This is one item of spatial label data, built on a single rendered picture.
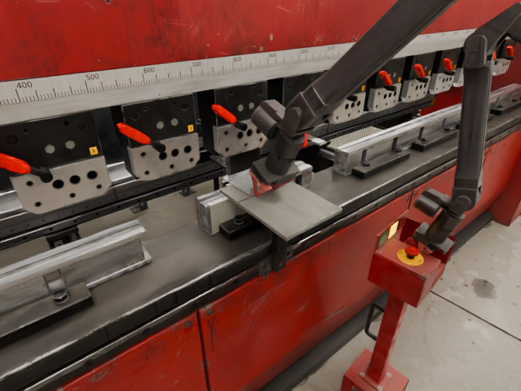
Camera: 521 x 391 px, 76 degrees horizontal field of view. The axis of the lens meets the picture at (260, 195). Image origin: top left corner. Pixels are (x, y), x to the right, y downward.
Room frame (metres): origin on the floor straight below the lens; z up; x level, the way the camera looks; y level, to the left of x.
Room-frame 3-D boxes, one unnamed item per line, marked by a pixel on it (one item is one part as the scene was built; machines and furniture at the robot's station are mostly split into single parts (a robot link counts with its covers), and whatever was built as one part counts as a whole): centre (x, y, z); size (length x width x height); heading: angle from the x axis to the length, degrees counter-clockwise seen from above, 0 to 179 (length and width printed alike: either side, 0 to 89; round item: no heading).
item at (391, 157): (1.16, -0.46, 0.89); 0.30 x 0.05 x 0.03; 128
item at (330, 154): (1.50, -0.19, 0.81); 0.64 x 0.08 x 0.14; 38
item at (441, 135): (1.41, -0.78, 0.89); 0.30 x 0.05 x 0.03; 128
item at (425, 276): (0.79, -0.46, 0.75); 0.20 x 0.16 x 0.18; 134
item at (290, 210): (0.71, -0.04, 1.00); 0.26 x 0.18 x 0.01; 38
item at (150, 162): (0.69, 0.22, 1.18); 0.15 x 0.09 x 0.17; 128
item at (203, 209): (0.87, 0.00, 0.92); 0.39 x 0.06 x 0.10; 128
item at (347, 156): (1.61, -0.95, 0.92); 1.67 x 0.06 x 0.10; 128
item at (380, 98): (1.18, -0.41, 1.18); 0.15 x 0.09 x 0.17; 128
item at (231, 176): (0.83, 0.05, 1.05); 0.10 x 0.02 x 0.10; 128
